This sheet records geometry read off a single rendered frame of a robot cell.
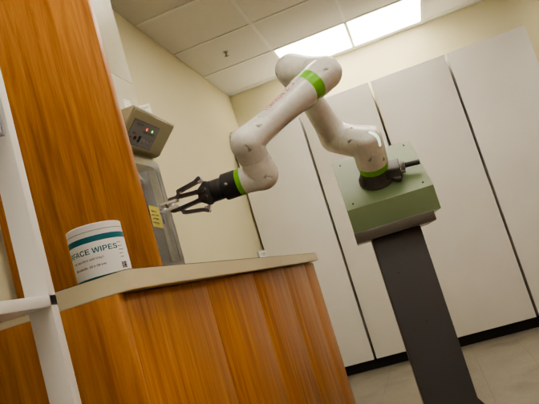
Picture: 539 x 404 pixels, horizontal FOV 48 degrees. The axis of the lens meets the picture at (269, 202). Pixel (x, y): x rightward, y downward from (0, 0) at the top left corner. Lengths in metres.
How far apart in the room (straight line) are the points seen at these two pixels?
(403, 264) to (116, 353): 1.51
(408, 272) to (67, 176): 1.33
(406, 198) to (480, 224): 2.42
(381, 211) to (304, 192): 2.53
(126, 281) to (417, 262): 1.51
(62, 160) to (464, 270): 3.51
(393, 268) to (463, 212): 2.44
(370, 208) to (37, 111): 1.29
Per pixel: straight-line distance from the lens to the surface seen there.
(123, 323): 1.20
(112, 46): 2.37
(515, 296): 4.91
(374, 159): 2.45
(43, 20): 2.15
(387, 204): 2.47
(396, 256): 2.47
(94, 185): 1.94
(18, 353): 1.32
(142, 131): 2.10
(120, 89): 2.27
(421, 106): 4.97
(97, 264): 1.45
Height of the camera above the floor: 0.82
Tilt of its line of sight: 8 degrees up
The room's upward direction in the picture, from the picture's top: 17 degrees counter-clockwise
